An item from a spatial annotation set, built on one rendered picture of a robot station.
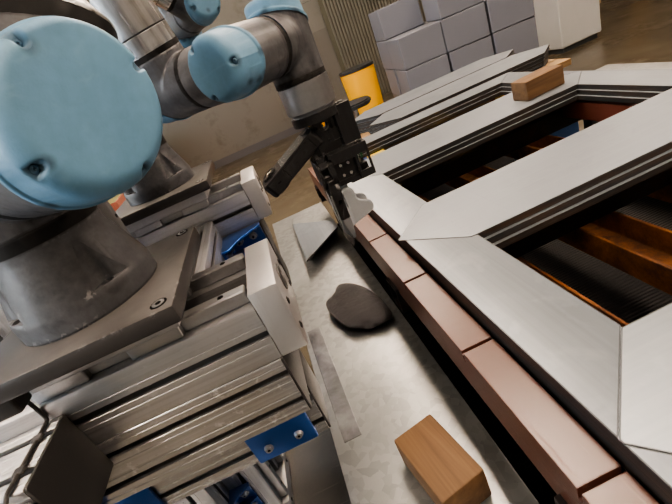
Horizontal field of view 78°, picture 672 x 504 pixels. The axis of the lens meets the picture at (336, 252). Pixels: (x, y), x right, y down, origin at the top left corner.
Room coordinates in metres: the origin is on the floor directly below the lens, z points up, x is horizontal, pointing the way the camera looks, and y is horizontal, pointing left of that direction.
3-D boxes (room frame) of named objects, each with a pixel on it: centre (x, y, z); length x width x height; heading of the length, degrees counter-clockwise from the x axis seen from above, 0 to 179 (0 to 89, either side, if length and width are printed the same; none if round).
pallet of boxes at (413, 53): (4.16, -1.82, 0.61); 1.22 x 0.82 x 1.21; 87
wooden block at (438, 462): (0.32, -0.01, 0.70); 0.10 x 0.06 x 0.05; 15
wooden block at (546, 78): (1.09, -0.68, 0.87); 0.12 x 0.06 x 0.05; 98
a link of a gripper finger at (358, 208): (0.62, -0.06, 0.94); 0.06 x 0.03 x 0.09; 93
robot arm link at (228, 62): (0.56, 0.02, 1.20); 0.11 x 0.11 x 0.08; 51
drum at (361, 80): (5.55, -1.16, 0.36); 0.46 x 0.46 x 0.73
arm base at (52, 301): (0.44, 0.27, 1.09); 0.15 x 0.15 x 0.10
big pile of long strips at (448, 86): (1.68, -0.68, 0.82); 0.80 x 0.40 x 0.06; 93
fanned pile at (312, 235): (1.17, 0.03, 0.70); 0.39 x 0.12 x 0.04; 3
